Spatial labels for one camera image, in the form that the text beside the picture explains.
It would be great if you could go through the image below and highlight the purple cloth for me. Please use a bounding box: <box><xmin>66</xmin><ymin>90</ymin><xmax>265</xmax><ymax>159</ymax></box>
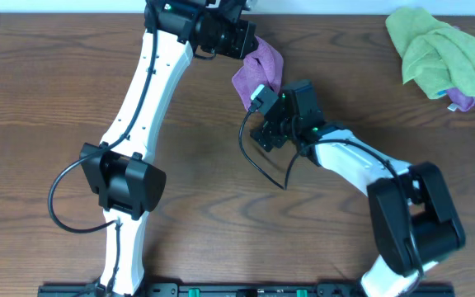
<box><xmin>232</xmin><ymin>36</ymin><xmax>284</xmax><ymax>111</ymax></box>
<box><xmin>446</xmin><ymin>87</ymin><xmax>475</xmax><ymax>112</ymax></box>

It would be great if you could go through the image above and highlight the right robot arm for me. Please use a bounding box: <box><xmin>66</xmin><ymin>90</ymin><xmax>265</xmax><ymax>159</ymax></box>
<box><xmin>247</xmin><ymin>80</ymin><xmax>466</xmax><ymax>296</ymax></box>

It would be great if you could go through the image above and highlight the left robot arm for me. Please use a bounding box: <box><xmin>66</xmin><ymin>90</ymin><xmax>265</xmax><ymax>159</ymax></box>
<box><xmin>80</xmin><ymin>1</ymin><xmax>258</xmax><ymax>296</ymax></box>

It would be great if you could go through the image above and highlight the green cloth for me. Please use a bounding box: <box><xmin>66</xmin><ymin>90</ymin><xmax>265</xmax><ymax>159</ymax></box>
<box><xmin>385</xmin><ymin>7</ymin><xmax>475</xmax><ymax>100</ymax></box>

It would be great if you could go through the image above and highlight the left black cable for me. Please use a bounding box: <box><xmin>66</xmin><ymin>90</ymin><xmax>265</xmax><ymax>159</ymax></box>
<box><xmin>46</xmin><ymin>0</ymin><xmax>218</xmax><ymax>296</ymax></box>

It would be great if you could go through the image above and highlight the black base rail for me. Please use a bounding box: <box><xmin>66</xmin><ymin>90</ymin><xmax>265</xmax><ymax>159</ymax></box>
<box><xmin>37</xmin><ymin>282</ymin><xmax>456</xmax><ymax>297</ymax></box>

